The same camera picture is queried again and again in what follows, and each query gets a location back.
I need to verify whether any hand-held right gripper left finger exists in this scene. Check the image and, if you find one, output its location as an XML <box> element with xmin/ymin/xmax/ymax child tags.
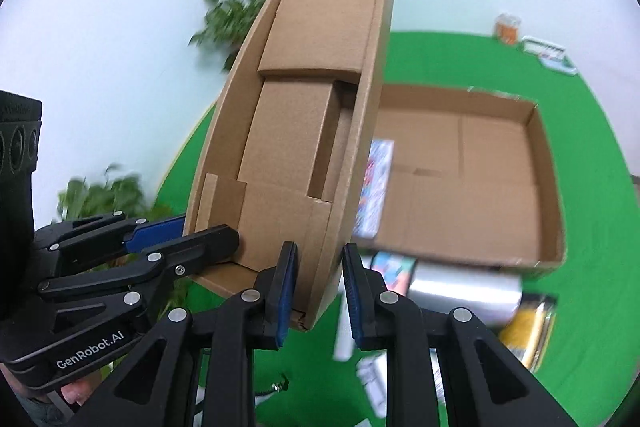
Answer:
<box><xmin>70</xmin><ymin>241</ymin><xmax>301</xmax><ymax>427</ymax></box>

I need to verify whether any orange and white container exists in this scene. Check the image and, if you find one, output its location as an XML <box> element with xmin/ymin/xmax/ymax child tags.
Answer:
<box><xmin>494</xmin><ymin>13</ymin><xmax>522</xmax><ymax>45</ymax></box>

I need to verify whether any person's left hand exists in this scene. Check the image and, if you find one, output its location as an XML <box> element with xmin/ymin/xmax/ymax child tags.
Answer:
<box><xmin>60</xmin><ymin>379</ymin><xmax>103</xmax><ymax>408</ymax></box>

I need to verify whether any pastel colourful block box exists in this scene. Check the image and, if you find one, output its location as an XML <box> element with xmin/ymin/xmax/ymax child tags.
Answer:
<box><xmin>370</xmin><ymin>254</ymin><xmax>418</xmax><ymax>295</ymax></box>

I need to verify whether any small black cord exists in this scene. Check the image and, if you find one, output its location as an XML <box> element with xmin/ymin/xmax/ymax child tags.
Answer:
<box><xmin>255</xmin><ymin>372</ymin><xmax>291</xmax><ymax>395</ymax></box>

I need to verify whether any yellow snack packet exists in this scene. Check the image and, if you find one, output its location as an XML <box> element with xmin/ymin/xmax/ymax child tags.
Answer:
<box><xmin>497</xmin><ymin>294</ymin><xmax>558</xmax><ymax>373</ymax></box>

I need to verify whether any white stick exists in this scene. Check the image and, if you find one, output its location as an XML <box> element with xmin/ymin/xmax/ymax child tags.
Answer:
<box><xmin>334</xmin><ymin>292</ymin><xmax>353</xmax><ymax>363</ymax></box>

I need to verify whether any colourful printed flat box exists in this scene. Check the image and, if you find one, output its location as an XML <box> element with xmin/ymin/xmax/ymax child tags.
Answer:
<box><xmin>351</xmin><ymin>139</ymin><xmax>396</xmax><ymax>239</ymax></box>

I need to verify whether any green table cloth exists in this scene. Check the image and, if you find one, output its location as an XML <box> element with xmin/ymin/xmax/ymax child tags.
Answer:
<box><xmin>155</xmin><ymin>31</ymin><xmax>636</xmax><ymax>427</ymax></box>

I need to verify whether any green leafy plant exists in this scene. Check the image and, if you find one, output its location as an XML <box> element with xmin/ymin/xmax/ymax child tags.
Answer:
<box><xmin>189</xmin><ymin>0</ymin><xmax>275</xmax><ymax>72</ymax></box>
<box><xmin>57</xmin><ymin>164</ymin><xmax>191</xmax><ymax>308</ymax></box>

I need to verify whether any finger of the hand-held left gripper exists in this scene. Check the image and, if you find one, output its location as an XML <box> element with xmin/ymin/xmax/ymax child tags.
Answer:
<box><xmin>32</xmin><ymin>214</ymin><xmax>186</xmax><ymax>265</ymax></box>
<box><xmin>39</xmin><ymin>226</ymin><xmax>241</xmax><ymax>323</ymax></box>

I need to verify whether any deep brown cardboard box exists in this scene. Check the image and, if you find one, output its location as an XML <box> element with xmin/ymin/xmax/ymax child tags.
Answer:
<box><xmin>182</xmin><ymin>0</ymin><xmax>396</xmax><ymax>333</ymax></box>

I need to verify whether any silver metal cylinder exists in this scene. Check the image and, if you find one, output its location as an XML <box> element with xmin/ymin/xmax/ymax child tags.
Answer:
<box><xmin>407</xmin><ymin>262</ymin><xmax>523</xmax><ymax>333</ymax></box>

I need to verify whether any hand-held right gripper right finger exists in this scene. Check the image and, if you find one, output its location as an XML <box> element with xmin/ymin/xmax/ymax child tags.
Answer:
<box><xmin>341</xmin><ymin>243</ymin><xmax>581</xmax><ymax>427</ymax></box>

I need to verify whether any white printed paper sheet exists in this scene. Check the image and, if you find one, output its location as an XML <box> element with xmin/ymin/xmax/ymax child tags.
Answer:
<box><xmin>356</xmin><ymin>354</ymin><xmax>446</xmax><ymax>418</ymax></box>

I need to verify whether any wide shallow cardboard box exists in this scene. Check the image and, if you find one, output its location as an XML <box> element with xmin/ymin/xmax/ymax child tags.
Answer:
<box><xmin>350</xmin><ymin>82</ymin><xmax>568</xmax><ymax>280</ymax></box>

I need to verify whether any paint set box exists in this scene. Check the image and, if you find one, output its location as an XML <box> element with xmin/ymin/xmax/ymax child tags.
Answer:
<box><xmin>520</xmin><ymin>36</ymin><xmax>577</xmax><ymax>76</ymax></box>

